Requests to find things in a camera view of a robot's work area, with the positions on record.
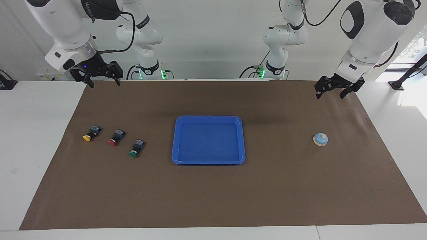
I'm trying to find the yellow push button switch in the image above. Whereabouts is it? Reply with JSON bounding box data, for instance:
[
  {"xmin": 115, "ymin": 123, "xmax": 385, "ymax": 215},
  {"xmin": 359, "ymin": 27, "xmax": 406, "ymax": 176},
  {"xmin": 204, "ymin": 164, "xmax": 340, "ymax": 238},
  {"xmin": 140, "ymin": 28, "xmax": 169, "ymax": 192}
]
[{"xmin": 82, "ymin": 125, "xmax": 102, "ymax": 142}]

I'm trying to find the red push button switch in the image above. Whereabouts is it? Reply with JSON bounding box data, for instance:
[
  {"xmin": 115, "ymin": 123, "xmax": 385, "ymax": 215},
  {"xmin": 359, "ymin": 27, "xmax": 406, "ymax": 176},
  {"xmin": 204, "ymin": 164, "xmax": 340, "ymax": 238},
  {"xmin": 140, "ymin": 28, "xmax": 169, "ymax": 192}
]
[{"xmin": 108, "ymin": 129, "xmax": 126, "ymax": 147}]

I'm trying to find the green push button switch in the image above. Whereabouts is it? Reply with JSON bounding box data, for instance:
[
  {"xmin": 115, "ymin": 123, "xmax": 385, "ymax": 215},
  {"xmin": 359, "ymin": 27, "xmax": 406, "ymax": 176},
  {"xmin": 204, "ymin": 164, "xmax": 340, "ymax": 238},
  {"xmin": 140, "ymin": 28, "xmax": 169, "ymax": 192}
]
[{"xmin": 129, "ymin": 140, "xmax": 145, "ymax": 158}]

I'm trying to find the light blue desk bell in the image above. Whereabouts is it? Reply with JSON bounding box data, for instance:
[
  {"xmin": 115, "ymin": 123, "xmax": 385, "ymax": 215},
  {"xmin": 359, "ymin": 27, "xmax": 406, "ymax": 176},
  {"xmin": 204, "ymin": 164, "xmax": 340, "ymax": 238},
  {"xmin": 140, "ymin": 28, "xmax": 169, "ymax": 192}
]
[{"xmin": 313, "ymin": 133, "xmax": 329, "ymax": 147}]

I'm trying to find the blue plastic tray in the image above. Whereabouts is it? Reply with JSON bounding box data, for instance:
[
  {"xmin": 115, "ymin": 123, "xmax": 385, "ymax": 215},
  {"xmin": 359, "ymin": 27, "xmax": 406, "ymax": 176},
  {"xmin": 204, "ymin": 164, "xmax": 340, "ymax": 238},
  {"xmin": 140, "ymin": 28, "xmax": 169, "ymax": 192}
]
[{"xmin": 171, "ymin": 115, "xmax": 246, "ymax": 165}]

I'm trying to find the white power box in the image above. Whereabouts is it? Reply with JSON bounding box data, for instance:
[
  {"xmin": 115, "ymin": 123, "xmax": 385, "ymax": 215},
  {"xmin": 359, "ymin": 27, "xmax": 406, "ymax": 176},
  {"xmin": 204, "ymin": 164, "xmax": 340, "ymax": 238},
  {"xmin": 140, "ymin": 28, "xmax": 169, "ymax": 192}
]
[{"xmin": 36, "ymin": 65, "xmax": 72, "ymax": 81}]

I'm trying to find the black stand with angled rod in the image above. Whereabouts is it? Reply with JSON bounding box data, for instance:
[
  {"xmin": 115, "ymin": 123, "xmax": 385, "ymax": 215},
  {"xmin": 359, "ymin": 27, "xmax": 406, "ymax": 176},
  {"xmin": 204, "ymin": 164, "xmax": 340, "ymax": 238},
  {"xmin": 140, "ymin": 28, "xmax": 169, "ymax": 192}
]
[{"xmin": 388, "ymin": 53, "xmax": 427, "ymax": 91}]

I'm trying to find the small black stand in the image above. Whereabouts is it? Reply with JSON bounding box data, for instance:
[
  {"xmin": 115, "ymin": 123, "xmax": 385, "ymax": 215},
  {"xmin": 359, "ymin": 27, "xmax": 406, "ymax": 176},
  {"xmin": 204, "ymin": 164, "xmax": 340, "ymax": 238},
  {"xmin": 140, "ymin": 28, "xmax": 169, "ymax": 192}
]
[{"xmin": 0, "ymin": 69, "xmax": 18, "ymax": 90}]

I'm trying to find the brown table mat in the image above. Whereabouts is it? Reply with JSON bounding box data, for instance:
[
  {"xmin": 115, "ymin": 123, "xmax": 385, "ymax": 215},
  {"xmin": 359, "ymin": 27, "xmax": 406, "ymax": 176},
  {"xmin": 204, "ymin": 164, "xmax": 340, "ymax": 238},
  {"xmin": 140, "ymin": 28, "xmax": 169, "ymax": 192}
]
[{"xmin": 19, "ymin": 80, "xmax": 427, "ymax": 230}]

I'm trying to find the black base cable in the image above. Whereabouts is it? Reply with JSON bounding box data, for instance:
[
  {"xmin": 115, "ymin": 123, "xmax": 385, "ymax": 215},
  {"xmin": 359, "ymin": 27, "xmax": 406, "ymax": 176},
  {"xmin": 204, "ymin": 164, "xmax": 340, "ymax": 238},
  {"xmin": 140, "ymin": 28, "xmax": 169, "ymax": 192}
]
[
  {"xmin": 239, "ymin": 50, "xmax": 271, "ymax": 79},
  {"xmin": 126, "ymin": 64, "xmax": 140, "ymax": 80}
]

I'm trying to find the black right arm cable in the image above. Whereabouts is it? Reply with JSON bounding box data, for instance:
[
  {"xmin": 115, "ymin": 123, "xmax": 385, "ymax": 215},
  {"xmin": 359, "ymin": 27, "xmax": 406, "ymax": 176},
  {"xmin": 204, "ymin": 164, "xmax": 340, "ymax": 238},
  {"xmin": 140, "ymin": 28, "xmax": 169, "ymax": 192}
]
[{"xmin": 98, "ymin": 12, "xmax": 136, "ymax": 54}]

